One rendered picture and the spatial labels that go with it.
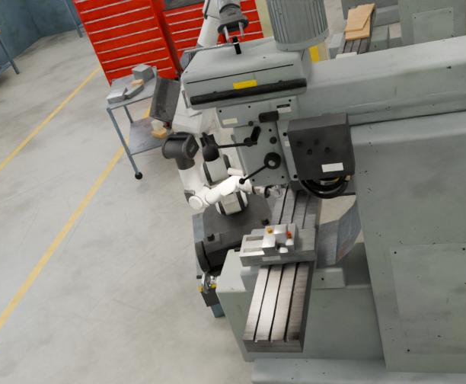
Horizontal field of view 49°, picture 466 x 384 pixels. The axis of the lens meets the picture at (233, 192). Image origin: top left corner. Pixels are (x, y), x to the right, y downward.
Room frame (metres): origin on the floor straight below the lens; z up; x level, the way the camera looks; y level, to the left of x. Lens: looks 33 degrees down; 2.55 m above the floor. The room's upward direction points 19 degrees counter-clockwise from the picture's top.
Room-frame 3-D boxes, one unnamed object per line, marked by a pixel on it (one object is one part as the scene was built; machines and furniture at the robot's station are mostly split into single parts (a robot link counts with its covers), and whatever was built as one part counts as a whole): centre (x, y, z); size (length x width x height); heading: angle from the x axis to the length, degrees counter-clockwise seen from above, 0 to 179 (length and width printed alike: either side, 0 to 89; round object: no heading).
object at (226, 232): (2.80, 0.03, 0.59); 0.64 x 0.52 x 0.33; 176
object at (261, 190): (2.01, -0.13, 1.23); 0.13 x 0.12 x 0.10; 136
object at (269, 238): (1.86, -0.10, 1.04); 0.15 x 0.06 x 0.04; 160
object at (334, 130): (1.52, -0.34, 1.62); 0.20 x 0.09 x 0.21; 67
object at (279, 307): (1.95, -0.19, 0.91); 1.24 x 0.23 x 0.08; 157
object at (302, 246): (1.85, -0.12, 1.00); 0.35 x 0.15 x 0.11; 70
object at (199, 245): (2.58, 0.31, 0.50); 0.20 x 0.05 x 0.20; 176
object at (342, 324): (1.96, -0.17, 0.45); 0.81 x 0.32 x 0.60; 67
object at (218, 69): (1.94, -0.21, 1.81); 0.47 x 0.26 x 0.16; 67
